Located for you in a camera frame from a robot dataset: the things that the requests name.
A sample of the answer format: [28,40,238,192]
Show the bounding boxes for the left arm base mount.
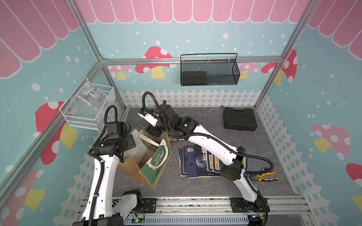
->
[131,198,157,214]

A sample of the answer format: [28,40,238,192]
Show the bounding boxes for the green circuit board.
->
[131,216,145,224]

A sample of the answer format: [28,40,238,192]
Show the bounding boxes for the dark blue barcode book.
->
[178,145,198,179]

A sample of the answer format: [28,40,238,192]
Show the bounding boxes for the white wire basket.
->
[59,77,116,131]

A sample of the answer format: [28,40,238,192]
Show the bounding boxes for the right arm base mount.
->
[230,196,270,213]

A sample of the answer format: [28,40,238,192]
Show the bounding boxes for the yellow handled pliers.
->
[249,171,279,182]

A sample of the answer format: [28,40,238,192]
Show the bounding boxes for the dark wolf cover book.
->
[194,145,221,178]

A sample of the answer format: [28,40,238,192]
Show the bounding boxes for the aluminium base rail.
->
[76,195,317,226]

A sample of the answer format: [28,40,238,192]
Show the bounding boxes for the blue book middle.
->
[213,155,224,173]

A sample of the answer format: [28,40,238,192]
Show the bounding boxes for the blue book yellow label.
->
[242,157,248,171]

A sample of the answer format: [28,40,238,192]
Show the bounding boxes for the black wire mesh basket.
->
[180,53,240,86]

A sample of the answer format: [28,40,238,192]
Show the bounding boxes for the clear plastic bag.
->
[66,79,108,120]

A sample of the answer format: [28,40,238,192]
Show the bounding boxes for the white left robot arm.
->
[73,121,144,226]

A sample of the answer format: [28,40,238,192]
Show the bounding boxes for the black plastic tool case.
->
[223,107,257,131]

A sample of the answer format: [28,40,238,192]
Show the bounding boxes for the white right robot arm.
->
[138,103,273,213]

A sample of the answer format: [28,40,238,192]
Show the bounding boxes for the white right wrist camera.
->
[138,111,158,127]

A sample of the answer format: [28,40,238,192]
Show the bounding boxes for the black box in basket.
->
[181,71,207,86]

